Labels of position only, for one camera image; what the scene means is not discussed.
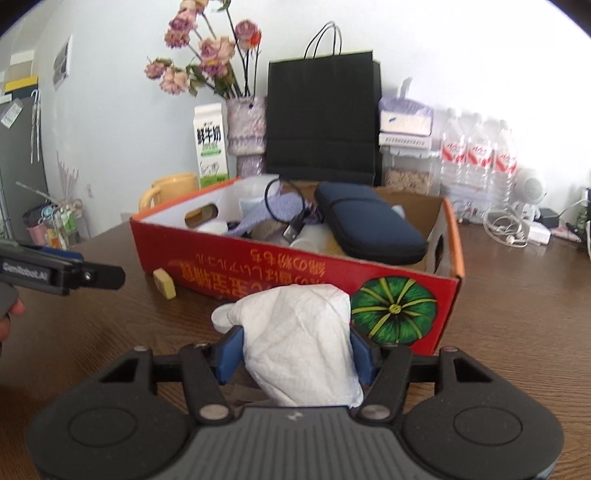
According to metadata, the middle water bottle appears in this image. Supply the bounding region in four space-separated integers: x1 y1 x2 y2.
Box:
465 114 494 204

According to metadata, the white green milk carton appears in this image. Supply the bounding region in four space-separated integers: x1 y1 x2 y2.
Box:
193 103 229 188

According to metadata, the purple textured vase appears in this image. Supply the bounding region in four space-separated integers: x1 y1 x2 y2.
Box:
226 97 266 178

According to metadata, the white flat box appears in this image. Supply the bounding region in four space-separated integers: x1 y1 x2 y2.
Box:
379 132 432 151

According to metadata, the white robot figurine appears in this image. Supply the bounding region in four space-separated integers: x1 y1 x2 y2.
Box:
511 169 546 221

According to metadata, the white tissue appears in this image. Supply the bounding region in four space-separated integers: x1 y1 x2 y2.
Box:
235 284 363 408

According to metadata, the dried pink rose bouquet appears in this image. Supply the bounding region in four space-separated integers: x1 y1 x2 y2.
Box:
143 1 263 100

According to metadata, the right water bottle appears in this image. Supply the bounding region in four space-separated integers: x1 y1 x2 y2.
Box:
491 120 517 204

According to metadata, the person left hand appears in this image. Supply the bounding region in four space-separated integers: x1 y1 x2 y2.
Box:
0 300 26 343

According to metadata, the white earphones cable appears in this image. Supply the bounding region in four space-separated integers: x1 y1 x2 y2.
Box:
482 207 532 249

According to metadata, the yellow ceramic mug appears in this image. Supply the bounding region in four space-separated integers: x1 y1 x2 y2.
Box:
138 173 198 212

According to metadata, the purple tissue pack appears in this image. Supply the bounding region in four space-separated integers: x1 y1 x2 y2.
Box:
379 77 434 137

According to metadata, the black power adapter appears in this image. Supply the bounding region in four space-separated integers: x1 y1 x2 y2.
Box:
536 208 560 230

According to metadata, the wire storage rack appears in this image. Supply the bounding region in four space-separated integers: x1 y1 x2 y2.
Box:
22 199 91 250

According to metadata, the grey refrigerator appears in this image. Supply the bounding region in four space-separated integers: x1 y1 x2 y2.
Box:
1 90 48 243

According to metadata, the water bottle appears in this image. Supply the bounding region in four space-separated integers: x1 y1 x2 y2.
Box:
465 114 494 204
491 120 517 204
440 109 468 201

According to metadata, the left water bottle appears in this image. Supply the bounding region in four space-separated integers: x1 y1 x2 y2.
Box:
440 109 468 201

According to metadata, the purple fabric pouch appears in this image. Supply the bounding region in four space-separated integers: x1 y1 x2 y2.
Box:
228 192 322 242

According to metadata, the large white ribbed lid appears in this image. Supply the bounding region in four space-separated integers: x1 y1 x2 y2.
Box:
197 219 228 235

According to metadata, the black usb cable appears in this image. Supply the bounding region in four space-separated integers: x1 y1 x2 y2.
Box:
263 177 325 243

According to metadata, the yellow eraser block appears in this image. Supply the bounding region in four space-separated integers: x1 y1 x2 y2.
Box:
152 268 176 300

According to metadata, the black paper shopping bag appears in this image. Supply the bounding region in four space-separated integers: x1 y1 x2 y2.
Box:
266 22 382 186

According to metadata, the dark blue zip case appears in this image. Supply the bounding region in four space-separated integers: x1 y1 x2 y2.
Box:
314 182 428 266

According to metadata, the clear seed container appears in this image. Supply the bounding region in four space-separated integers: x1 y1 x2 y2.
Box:
382 147 440 195

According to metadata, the red orange cardboard box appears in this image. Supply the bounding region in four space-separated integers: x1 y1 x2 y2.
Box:
130 179 465 355

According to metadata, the white charger adapter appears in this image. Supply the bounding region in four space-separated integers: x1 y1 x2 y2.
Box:
527 222 552 246

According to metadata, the small white bottle cap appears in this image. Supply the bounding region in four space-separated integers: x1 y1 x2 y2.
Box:
211 303 242 334

